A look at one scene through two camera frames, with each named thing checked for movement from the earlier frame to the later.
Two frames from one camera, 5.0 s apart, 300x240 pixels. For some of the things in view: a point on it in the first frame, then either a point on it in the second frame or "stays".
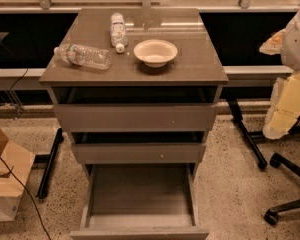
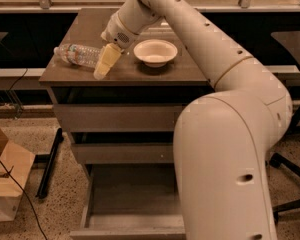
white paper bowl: [155, 53] stays
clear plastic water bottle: [85, 56] stays
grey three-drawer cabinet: [136, 90] stays
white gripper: [297, 45] to [115, 32]
